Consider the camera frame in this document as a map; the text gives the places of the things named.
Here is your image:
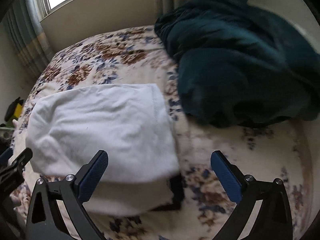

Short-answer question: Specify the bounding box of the dark teal blanket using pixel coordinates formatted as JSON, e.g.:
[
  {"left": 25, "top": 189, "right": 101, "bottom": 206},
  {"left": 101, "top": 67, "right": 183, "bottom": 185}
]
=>
[{"left": 155, "top": 0, "right": 319, "bottom": 128}]

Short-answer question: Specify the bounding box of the black folded garment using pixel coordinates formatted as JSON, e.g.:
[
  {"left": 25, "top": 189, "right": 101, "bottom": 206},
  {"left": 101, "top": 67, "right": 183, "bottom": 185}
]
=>
[{"left": 152, "top": 173, "right": 185, "bottom": 212}]

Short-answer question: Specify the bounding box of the white small garment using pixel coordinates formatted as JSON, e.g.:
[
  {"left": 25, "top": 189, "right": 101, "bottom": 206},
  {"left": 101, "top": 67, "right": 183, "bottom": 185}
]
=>
[{"left": 25, "top": 84, "right": 180, "bottom": 184}]

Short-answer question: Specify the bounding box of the floral fleece bed blanket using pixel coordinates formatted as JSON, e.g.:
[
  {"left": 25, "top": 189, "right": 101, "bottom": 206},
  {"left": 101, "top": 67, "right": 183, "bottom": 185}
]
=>
[{"left": 8, "top": 24, "right": 316, "bottom": 240}]

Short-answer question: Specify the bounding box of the white folded garment underneath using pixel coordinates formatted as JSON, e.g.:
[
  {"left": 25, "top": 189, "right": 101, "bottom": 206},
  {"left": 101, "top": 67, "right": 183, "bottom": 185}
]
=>
[{"left": 84, "top": 179, "right": 174, "bottom": 217}]

